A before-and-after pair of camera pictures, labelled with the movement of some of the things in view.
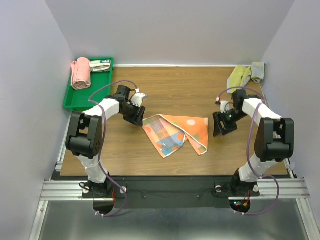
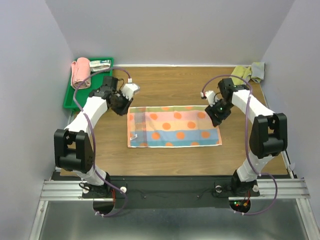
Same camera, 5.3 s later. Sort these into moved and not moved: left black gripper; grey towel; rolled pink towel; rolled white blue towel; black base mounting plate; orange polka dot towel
Moved: orange polka dot towel; left black gripper
Not moved: rolled pink towel; rolled white blue towel; black base mounting plate; grey towel
